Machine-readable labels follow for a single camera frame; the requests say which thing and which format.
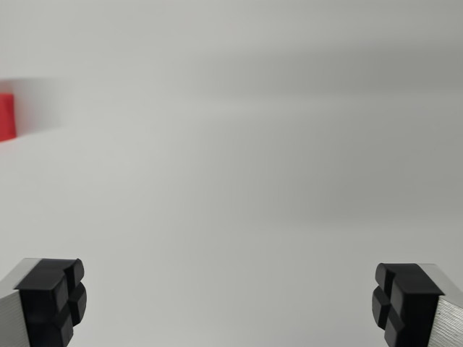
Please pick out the red embossed toy cube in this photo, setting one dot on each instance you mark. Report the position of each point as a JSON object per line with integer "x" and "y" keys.
{"x": 6, "y": 117}

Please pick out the black-padded silver gripper right finger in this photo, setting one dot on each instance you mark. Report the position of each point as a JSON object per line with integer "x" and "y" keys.
{"x": 412, "y": 307}

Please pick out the black-padded silver gripper left finger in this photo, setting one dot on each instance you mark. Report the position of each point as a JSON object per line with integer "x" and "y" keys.
{"x": 40, "y": 303}

